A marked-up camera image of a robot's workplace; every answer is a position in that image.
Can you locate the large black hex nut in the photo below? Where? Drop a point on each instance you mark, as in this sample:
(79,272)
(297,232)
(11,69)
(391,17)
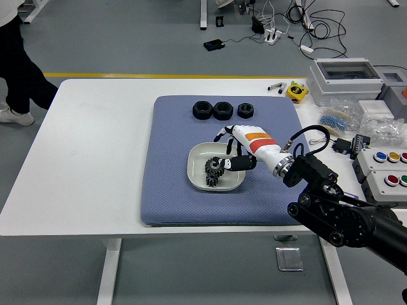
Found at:
(217,113)
(197,113)

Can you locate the small black bracket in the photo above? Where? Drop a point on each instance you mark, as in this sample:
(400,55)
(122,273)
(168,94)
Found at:
(219,21)

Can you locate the grey box with orange button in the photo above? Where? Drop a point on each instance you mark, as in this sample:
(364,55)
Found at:
(395,98)

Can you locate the large black steel gear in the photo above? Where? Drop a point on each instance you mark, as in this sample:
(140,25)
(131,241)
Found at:
(208,166)

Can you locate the black and white marker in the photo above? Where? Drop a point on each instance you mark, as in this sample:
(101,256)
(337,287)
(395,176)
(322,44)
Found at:
(276,86)

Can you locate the white power adapter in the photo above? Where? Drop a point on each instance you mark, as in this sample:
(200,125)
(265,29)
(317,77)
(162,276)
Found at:
(307,48)

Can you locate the grey enclosure with clear lid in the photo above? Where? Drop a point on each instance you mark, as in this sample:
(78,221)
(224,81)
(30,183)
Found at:
(334,87)

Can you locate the white table leg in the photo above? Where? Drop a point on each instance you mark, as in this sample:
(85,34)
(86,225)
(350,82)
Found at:
(338,279)
(108,273)

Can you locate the blue-grey quilted cushion mat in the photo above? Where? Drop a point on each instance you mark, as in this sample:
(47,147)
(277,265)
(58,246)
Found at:
(178,206)

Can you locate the small white box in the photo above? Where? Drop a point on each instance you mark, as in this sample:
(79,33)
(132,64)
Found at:
(373,106)

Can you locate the clear plastic bag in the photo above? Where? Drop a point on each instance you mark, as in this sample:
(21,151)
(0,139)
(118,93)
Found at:
(343,103)

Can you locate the bubble wrap bag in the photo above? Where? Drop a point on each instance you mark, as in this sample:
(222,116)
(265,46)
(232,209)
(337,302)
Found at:
(381,127)

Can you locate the grey two-button control box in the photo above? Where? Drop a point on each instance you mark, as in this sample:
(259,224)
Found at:
(378,190)

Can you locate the small black hex nut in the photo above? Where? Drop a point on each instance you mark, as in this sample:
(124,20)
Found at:
(241,113)

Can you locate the white power strip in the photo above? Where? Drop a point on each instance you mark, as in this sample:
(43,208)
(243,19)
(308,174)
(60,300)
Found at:
(273,35)

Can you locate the yellow tape measure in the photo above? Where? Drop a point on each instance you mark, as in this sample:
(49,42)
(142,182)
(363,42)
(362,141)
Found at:
(296,92)

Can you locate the black charger block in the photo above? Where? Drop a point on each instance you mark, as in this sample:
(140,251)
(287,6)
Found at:
(257,24)

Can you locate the white desk leg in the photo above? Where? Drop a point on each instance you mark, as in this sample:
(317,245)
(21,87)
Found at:
(307,22)
(203,14)
(35,11)

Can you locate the purple and white label card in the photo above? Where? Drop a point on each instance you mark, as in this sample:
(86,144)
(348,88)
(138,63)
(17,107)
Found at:
(353,196)

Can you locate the grey three-button control box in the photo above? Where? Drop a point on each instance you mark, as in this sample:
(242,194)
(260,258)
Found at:
(365,165)

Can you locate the white square shallow dish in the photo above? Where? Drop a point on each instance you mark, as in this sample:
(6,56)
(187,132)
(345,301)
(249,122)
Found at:
(197,162)

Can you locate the blue resistor tape strip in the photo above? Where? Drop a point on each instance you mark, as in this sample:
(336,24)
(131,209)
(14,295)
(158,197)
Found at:
(332,122)

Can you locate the small black servo block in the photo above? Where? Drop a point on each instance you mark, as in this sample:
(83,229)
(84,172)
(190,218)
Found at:
(341,146)

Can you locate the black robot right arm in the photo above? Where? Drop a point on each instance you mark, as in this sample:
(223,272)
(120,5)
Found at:
(343,219)

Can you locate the black electronic module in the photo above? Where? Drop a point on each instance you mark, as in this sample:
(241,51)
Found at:
(361,144)

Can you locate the grey metal floor plate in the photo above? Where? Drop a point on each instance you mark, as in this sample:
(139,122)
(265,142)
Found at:
(289,259)

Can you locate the black flat floor box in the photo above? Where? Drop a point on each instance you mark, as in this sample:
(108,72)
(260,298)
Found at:
(214,44)

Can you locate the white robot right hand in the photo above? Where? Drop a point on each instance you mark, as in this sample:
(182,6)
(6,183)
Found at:
(257,143)

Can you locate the person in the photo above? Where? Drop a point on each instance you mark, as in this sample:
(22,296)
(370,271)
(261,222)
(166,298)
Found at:
(19,63)

